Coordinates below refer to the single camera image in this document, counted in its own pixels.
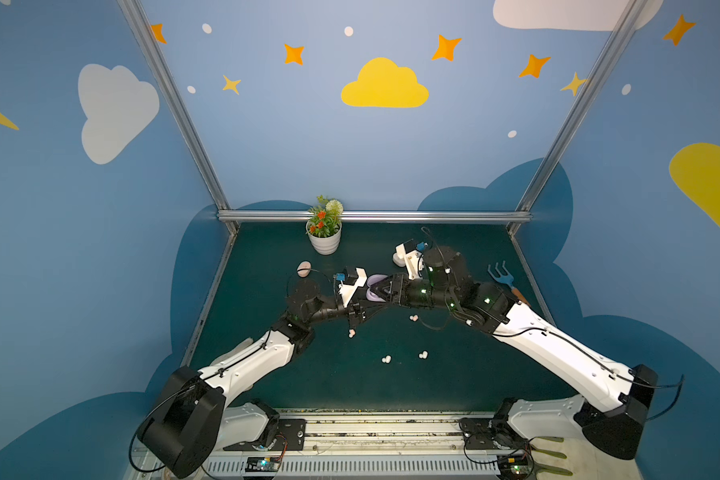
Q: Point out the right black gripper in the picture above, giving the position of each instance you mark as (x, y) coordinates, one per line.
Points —
(401, 288)

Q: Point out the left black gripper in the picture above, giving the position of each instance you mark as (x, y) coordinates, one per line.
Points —
(355, 295)

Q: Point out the purple earbud charging case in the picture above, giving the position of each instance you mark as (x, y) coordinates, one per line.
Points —
(378, 288)

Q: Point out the white earbud charging case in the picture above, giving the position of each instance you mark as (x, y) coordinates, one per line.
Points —
(398, 260)

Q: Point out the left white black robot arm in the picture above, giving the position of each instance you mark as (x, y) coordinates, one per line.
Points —
(194, 414)

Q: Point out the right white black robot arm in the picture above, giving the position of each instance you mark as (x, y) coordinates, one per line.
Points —
(611, 403)

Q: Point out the pink earbud charging case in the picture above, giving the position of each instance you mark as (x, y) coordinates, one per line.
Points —
(304, 269)

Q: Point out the potted plant white pot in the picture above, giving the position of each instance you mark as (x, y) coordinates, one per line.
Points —
(324, 226)

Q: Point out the left green circuit board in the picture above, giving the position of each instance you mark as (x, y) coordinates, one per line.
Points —
(263, 465)

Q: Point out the green circuit board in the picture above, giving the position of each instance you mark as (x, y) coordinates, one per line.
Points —
(513, 467)
(263, 465)

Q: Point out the right green circuit board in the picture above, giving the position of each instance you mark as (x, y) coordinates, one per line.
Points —
(513, 467)

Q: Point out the green white gardening glove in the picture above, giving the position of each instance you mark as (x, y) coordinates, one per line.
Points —
(578, 460)

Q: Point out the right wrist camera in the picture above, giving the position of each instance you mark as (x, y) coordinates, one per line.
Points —
(411, 251)

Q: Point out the blue garden fork wooden handle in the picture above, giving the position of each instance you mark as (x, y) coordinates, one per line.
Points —
(501, 274)

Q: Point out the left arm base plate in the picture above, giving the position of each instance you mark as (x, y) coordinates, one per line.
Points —
(289, 433)

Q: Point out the aluminium front rail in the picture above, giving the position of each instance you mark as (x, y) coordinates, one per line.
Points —
(361, 444)

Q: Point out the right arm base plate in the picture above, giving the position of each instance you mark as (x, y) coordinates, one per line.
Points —
(487, 433)

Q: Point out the aluminium back frame bar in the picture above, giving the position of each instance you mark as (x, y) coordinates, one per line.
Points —
(439, 217)

